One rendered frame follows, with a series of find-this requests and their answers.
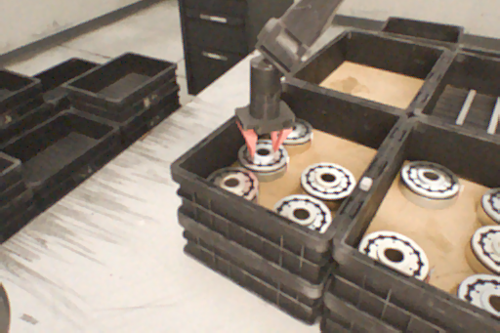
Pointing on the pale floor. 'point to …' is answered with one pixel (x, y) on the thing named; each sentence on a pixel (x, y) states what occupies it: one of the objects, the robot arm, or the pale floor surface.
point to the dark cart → (228, 12)
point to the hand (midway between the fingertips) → (263, 149)
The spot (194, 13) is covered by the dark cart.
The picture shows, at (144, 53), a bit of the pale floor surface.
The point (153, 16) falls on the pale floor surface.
